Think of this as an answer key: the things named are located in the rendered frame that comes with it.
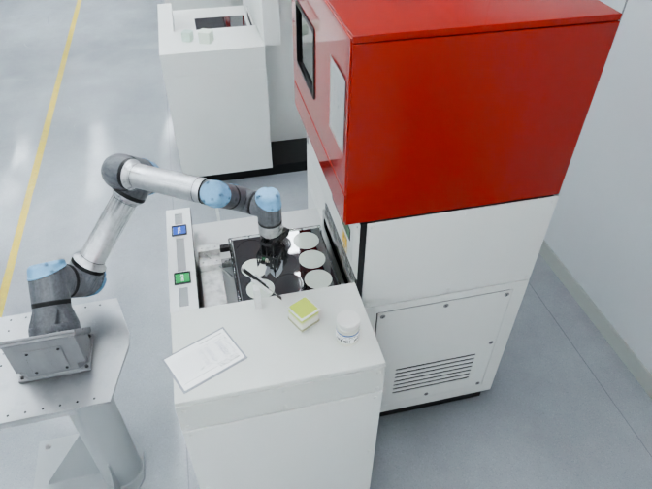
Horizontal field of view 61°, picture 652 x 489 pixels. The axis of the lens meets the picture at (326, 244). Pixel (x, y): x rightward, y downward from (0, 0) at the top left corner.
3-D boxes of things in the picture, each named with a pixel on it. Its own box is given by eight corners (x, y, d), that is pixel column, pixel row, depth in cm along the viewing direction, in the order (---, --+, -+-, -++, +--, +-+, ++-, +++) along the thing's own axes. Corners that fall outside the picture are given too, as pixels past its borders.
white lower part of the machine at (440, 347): (426, 280, 328) (447, 163, 273) (487, 400, 269) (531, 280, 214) (308, 300, 315) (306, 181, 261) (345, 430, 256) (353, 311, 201)
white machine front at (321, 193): (311, 180, 261) (311, 102, 234) (360, 309, 202) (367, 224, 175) (306, 181, 260) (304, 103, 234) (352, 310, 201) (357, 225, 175)
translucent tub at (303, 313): (306, 309, 182) (305, 295, 178) (320, 322, 178) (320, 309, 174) (287, 320, 179) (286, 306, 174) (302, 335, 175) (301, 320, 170)
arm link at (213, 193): (86, 145, 170) (226, 175, 154) (112, 150, 180) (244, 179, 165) (80, 181, 170) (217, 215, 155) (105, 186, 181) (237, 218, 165)
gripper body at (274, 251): (256, 268, 181) (253, 240, 173) (265, 250, 188) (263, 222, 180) (278, 272, 180) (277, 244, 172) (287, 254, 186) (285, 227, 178)
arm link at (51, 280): (20, 306, 176) (16, 263, 177) (54, 303, 188) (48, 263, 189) (50, 300, 172) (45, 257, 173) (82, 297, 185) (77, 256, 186)
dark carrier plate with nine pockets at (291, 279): (318, 228, 224) (318, 227, 223) (340, 289, 199) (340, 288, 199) (232, 241, 218) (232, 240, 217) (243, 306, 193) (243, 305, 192)
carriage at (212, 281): (219, 252, 219) (219, 246, 217) (230, 322, 193) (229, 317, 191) (199, 255, 218) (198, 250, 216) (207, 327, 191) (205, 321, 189)
